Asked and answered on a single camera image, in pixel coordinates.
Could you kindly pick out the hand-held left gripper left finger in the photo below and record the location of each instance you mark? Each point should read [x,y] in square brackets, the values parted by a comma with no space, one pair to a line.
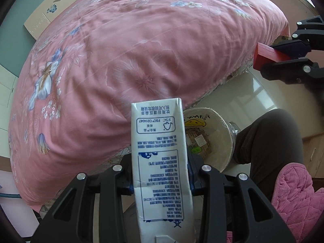
[125,179]

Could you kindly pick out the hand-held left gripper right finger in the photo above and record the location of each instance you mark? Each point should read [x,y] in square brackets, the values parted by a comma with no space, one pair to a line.
[196,179]

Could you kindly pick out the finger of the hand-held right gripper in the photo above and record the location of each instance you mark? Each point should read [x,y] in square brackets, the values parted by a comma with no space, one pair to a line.
[283,69]
[291,46]

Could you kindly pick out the red box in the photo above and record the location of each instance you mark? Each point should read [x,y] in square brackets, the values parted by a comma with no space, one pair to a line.
[265,55]

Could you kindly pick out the white round waste bin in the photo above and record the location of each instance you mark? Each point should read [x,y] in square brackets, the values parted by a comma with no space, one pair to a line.
[220,154]

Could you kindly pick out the white and blue milk carton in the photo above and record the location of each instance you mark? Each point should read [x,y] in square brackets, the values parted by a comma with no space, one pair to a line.
[162,169]

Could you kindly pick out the small green scrap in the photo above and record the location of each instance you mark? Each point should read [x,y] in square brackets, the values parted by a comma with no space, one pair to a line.
[196,149]

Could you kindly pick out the brown printed paper wrapper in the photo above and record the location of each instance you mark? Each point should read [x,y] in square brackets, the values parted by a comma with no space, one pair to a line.
[207,148]

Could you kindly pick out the white smiley plastic bag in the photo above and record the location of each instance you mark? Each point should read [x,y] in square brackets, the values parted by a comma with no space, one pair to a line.
[196,124]

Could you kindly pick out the person's right leg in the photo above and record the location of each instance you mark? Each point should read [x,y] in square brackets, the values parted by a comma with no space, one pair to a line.
[265,144]

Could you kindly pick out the wooden cabinet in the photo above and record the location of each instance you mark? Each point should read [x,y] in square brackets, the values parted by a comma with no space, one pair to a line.
[313,154]

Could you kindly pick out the pink quilted jacket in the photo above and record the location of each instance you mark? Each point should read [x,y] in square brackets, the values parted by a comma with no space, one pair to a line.
[296,195]

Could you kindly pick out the pink duvet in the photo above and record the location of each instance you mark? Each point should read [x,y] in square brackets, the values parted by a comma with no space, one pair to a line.
[126,55]

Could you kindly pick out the white drawer cabinet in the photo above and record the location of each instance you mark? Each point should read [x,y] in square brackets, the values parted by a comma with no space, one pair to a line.
[6,86]

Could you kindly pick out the cream cabinet with flower decal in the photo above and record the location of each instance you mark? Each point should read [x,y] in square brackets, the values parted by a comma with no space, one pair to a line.
[43,20]

